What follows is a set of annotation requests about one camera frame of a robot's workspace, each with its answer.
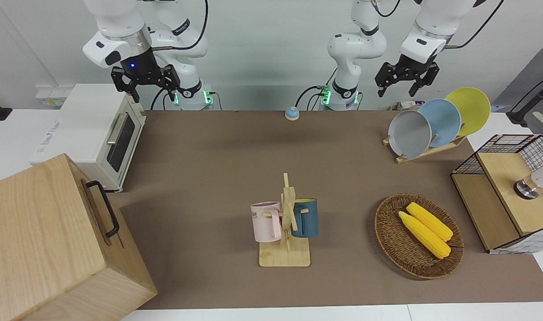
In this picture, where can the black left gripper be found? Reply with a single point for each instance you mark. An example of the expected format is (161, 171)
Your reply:
(413, 67)

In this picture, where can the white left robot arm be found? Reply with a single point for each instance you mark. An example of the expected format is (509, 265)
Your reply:
(356, 44)

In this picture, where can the yellow plate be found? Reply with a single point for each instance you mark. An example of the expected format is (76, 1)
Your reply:
(471, 107)

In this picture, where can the small printed box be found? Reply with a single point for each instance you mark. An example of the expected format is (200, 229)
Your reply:
(407, 105)

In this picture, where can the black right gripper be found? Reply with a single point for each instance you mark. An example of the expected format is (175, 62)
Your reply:
(140, 69)

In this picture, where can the pink mug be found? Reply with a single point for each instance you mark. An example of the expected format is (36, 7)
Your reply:
(263, 225)

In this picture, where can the white toaster oven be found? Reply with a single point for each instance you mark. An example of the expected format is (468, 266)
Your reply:
(84, 125)

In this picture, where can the gray plate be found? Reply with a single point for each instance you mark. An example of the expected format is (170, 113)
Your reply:
(408, 136)

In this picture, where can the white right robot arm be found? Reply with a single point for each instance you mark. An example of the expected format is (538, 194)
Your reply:
(120, 18)

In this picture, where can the yellow corn cob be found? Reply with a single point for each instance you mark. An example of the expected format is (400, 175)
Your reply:
(431, 221)
(425, 236)

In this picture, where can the brown wicker basket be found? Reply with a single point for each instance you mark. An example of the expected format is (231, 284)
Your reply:
(396, 240)

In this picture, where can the large wooden box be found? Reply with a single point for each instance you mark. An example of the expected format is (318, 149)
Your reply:
(44, 240)

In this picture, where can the brown table mat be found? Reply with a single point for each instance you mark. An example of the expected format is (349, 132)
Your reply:
(209, 178)

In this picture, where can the dark blue mug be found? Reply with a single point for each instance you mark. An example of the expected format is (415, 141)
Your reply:
(309, 220)

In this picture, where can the light blue plate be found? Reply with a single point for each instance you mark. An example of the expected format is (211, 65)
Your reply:
(445, 120)

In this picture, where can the wooden mug tree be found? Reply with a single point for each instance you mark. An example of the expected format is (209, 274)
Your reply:
(284, 258)

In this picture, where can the blue service bell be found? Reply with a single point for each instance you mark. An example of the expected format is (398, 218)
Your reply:
(292, 113)

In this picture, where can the wooden plate rack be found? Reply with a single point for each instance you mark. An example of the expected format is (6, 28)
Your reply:
(431, 150)

